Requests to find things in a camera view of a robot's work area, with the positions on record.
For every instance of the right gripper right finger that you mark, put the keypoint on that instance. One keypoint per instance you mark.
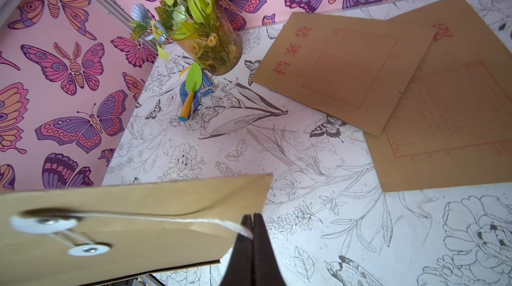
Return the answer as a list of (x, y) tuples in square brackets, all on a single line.
[(265, 267)]

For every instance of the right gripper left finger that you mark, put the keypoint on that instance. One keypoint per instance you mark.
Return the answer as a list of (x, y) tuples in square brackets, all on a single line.
[(239, 269)]

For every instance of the kraft file bag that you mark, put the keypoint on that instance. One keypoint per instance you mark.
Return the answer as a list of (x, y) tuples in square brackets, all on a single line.
[(354, 69), (95, 235), (452, 125)]

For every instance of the glass vase with plants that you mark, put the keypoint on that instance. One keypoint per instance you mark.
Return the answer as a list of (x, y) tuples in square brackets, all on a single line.
[(197, 26)]

